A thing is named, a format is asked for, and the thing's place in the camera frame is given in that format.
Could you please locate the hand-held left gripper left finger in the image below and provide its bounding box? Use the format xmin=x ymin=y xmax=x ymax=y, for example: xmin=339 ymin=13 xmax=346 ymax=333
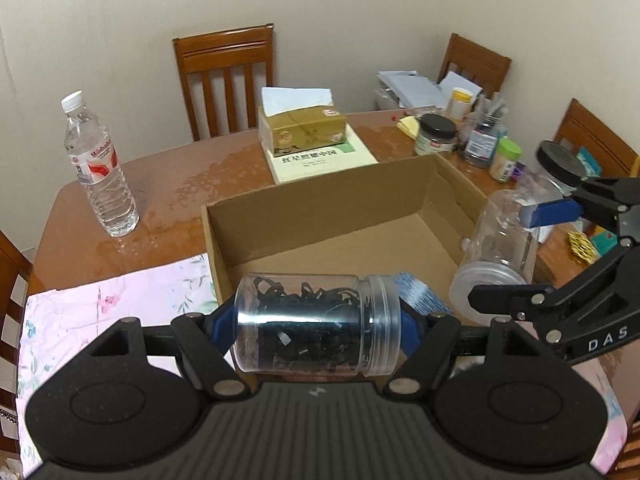
xmin=90 ymin=296 xmax=248 ymax=401

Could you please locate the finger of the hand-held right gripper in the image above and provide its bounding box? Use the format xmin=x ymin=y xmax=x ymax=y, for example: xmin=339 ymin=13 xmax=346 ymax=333
xmin=467 ymin=240 xmax=640 ymax=347
xmin=518 ymin=176 xmax=640 ymax=241

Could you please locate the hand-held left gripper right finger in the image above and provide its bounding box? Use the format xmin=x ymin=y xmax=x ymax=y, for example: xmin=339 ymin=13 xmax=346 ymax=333
xmin=382 ymin=305 xmax=543 ymax=397

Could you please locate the clear plastic jar frosted lid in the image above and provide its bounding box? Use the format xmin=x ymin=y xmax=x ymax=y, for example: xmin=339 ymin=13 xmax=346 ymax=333
xmin=448 ymin=189 xmax=541 ymax=328

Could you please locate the clear jar of black clips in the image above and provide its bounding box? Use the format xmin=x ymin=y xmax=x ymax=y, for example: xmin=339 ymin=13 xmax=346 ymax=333
xmin=232 ymin=272 xmax=403 ymax=376

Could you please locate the cardboard box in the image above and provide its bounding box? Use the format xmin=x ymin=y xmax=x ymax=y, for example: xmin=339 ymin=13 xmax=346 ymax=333
xmin=201 ymin=154 xmax=556 ymax=327

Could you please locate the brown wooden desktop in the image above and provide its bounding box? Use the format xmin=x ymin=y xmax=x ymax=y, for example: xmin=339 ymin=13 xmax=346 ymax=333
xmin=27 ymin=109 xmax=640 ymax=411

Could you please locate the blue fuzzy sock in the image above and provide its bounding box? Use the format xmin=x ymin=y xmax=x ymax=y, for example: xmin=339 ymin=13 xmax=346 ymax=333
xmin=395 ymin=271 xmax=451 ymax=316

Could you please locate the gold ornament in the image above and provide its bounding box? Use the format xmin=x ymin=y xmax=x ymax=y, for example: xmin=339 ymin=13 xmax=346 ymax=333
xmin=567 ymin=231 xmax=598 ymax=263

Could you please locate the large clear jar black lid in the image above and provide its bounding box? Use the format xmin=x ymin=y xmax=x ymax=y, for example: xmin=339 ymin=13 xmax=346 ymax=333
xmin=520 ymin=141 xmax=588 ymax=211

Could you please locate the teal packet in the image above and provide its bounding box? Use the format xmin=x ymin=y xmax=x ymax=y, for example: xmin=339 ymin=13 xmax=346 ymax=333
xmin=575 ymin=146 xmax=601 ymax=177

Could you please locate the green lid bottle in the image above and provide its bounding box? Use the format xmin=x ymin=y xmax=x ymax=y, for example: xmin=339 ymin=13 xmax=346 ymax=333
xmin=490 ymin=136 xmax=522 ymax=182

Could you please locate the wooden chair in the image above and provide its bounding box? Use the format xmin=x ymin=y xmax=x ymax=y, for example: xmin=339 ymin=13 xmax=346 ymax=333
xmin=438 ymin=33 xmax=512 ymax=98
xmin=0 ymin=230 xmax=33 ymax=461
xmin=172 ymin=23 xmax=276 ymax=142
xmin=552 ymin=98 xmax=640 ymax=178

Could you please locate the jar of pens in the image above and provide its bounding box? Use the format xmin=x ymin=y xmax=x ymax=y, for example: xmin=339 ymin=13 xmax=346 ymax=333
xmin=462 ymin=92 xmax=508 ymax=168

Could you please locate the pink floral cloth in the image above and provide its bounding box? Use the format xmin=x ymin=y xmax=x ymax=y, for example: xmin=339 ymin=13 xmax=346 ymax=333
xmin=15 ymin=254 xmax=628 ymax=478

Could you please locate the yellow lid bottle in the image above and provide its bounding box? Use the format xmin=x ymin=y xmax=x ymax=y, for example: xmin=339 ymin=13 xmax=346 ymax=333
xmin=446 ymin=87 xmax=473 ymax=121

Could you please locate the pale green book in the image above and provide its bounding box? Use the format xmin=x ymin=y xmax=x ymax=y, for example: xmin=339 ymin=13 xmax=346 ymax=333
xmin=260 ymin=125 xmax=379 ymax=185

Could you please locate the stack of papers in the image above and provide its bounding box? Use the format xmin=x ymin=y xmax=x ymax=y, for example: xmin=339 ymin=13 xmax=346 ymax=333
xmin=374 ymin=69 xmax=483 ymax=111

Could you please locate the plastic water bottle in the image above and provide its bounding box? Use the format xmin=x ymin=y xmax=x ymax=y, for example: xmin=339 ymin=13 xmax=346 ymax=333
xmin=61 ymin=91 xmax=140 ymax=238

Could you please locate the gold tissue box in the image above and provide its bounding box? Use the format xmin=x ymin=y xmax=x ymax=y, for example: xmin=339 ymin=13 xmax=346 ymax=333
xmin=257 ymin=86 xmax=348 ymax=156

